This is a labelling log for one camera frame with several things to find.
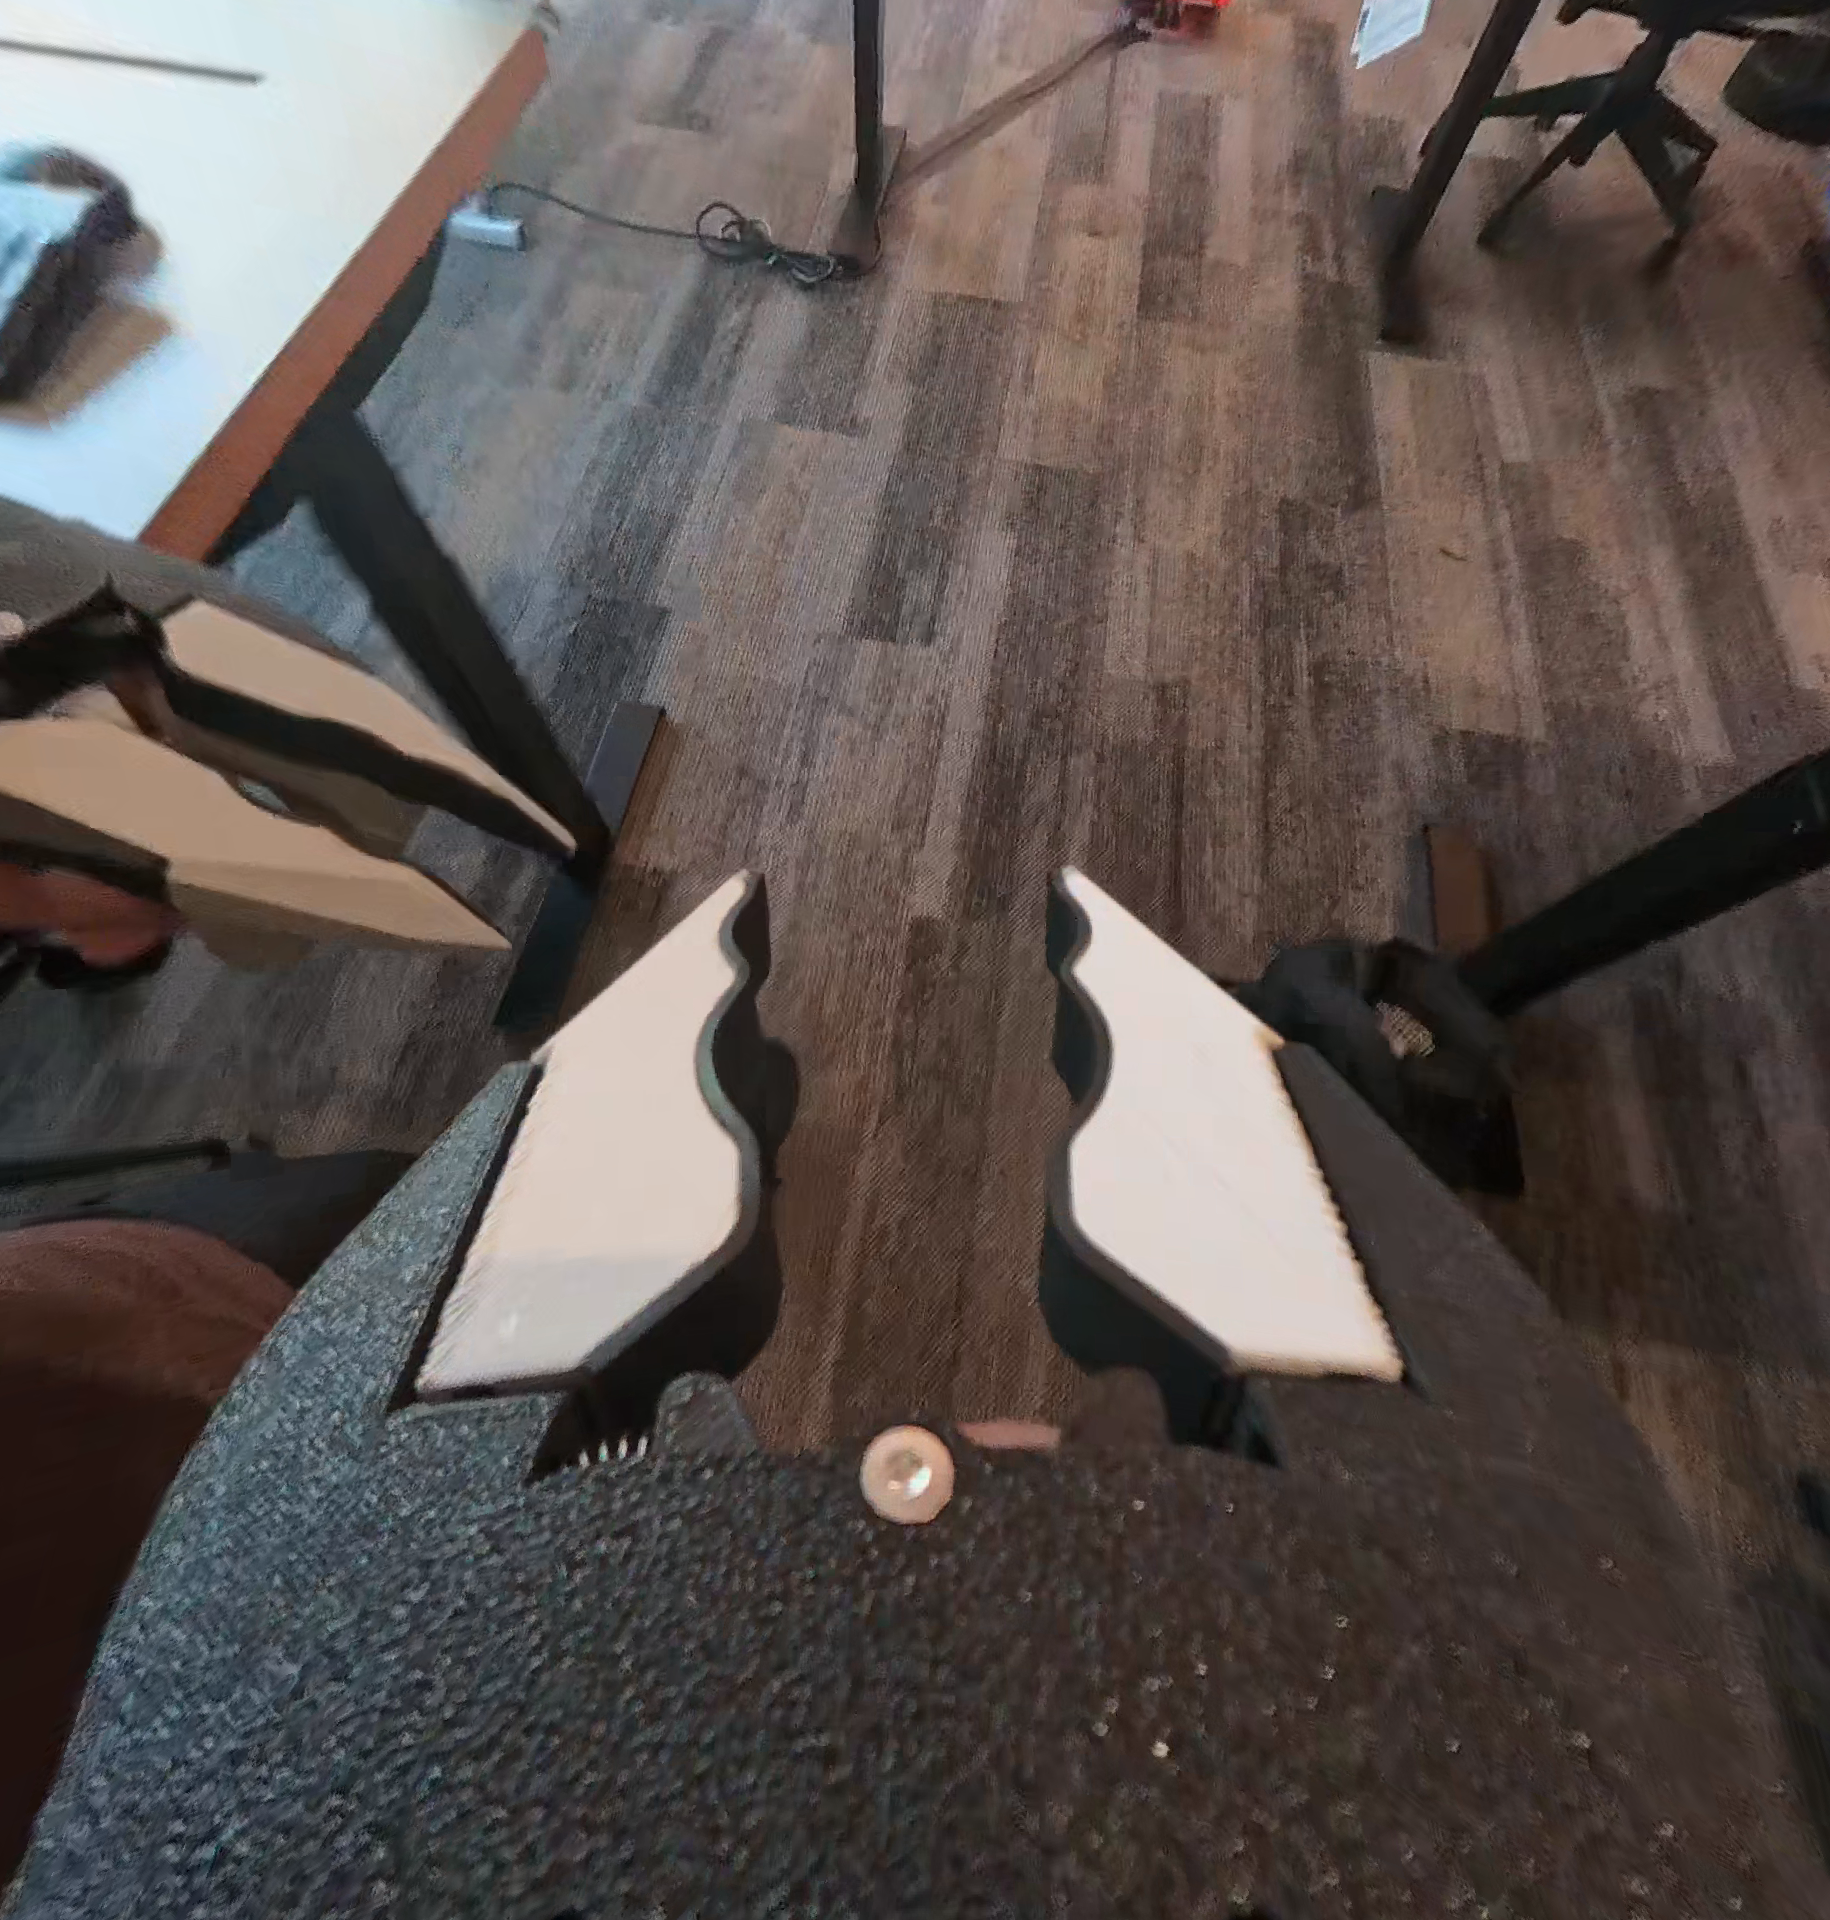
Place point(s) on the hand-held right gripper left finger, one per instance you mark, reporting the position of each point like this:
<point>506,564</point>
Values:
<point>616,1170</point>

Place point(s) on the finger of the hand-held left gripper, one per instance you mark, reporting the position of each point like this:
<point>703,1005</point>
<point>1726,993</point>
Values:
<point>181,842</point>
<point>330,705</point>

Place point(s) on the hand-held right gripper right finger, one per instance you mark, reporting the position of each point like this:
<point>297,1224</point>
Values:
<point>1215,1186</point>

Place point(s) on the person's left hand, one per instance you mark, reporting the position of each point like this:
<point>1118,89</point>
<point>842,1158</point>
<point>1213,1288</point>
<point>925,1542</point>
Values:
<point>46,920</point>

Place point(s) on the black table leg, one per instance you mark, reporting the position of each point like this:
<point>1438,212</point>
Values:
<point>407,602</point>

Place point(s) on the grey and black bundle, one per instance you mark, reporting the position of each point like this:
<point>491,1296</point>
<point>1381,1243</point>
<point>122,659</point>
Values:
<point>30,256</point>

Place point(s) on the white table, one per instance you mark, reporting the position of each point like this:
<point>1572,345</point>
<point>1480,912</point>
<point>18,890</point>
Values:
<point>258,225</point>

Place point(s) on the grey power adapter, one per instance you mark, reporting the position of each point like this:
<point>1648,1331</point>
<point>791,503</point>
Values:
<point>488,229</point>

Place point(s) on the person's brown sweater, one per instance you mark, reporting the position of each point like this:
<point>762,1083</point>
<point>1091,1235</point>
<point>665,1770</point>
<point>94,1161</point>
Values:
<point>75,1426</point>

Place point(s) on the black stand pole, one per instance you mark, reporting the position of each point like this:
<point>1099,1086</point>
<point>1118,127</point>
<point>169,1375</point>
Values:
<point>867,118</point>

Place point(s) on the red object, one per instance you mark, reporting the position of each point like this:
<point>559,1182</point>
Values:
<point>1173,18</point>

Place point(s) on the black tripod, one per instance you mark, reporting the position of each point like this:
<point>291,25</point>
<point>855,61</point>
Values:
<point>1575,136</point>

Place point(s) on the white paper sheet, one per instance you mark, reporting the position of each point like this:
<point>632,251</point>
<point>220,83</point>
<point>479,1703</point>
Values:
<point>1389,29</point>

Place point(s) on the black round base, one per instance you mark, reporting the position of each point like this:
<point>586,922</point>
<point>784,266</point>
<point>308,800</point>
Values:
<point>1800,75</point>

